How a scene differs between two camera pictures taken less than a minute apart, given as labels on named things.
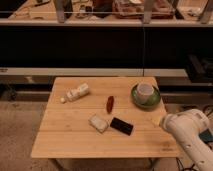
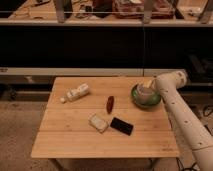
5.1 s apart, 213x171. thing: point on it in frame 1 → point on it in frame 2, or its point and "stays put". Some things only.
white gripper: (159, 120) → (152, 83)
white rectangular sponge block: (99, 123) stays put
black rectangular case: (121, 126) stays put
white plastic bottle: (76, 93) stays put
